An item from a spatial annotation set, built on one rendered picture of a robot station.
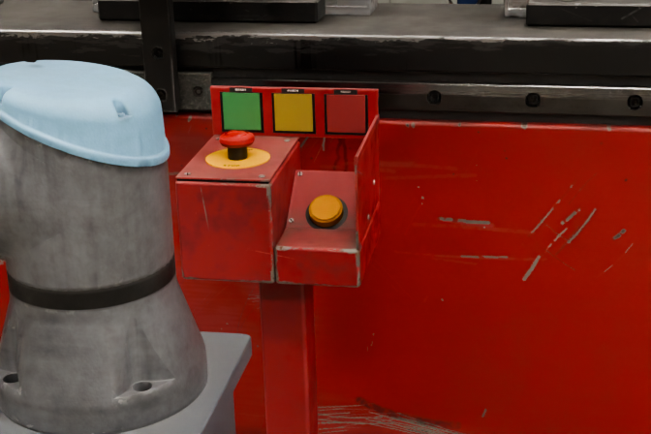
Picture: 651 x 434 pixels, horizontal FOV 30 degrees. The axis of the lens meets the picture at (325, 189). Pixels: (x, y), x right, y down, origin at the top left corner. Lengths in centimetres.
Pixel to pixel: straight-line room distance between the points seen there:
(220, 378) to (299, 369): 53
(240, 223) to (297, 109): 18
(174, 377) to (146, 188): 13
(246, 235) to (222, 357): 40
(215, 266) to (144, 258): 52
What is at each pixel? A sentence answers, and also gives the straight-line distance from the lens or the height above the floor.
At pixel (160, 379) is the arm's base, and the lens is 85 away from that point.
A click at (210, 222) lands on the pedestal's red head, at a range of 132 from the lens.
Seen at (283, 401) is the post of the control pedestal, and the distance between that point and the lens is 145.
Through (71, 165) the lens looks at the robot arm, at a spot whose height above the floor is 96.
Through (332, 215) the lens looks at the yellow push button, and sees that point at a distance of 135.
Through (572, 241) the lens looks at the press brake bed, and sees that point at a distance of 156.
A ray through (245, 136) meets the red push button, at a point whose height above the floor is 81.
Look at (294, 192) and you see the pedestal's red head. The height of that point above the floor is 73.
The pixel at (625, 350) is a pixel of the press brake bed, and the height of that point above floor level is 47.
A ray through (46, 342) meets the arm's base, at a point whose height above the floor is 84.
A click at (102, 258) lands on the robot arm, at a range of 81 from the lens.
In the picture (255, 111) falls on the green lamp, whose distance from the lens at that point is 143.
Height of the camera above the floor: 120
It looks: 20 degrees down
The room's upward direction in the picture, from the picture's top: 2 degrees counter-clockwise
